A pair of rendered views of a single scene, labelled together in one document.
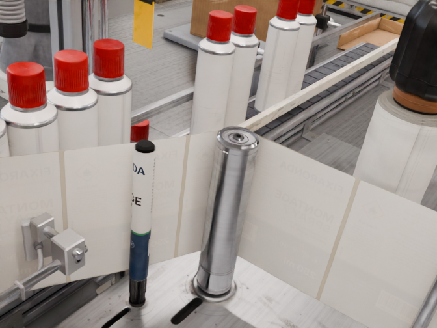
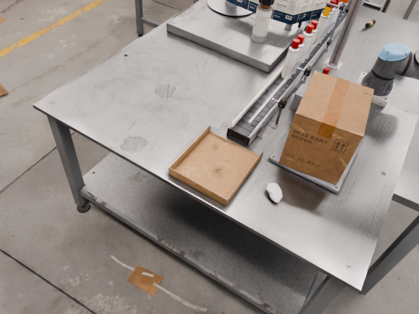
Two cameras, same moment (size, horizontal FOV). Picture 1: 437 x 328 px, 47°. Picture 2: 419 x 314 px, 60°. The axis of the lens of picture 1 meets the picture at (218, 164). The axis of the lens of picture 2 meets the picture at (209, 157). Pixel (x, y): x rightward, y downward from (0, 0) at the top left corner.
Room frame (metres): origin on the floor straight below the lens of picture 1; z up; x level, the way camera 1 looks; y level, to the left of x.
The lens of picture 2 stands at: (2.39, -0.61, 1.93)
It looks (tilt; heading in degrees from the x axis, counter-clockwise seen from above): 48 degrees down; 173
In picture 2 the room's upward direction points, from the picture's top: 7 degrees clockwise
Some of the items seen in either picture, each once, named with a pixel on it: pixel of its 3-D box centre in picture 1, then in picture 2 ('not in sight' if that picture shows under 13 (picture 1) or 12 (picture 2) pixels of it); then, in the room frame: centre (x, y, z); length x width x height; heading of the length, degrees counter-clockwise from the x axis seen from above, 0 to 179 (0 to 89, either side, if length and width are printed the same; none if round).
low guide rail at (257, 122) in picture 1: (294, 101); (283, 67); (0.82, -0.12, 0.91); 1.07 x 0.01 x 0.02; 147
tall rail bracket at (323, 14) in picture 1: (326, 41); (275, 109); (1.17, -0.21, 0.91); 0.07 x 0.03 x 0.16; 57
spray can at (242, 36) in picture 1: (235, 75); (305, 43); (0.72, -0.01, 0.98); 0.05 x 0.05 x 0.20
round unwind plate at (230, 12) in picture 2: not in sight; (231, 4); (0.13, -0.34, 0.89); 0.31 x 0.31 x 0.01
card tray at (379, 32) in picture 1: (400, 44); (217, 162); (1.44, -0.47, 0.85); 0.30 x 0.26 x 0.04; 147
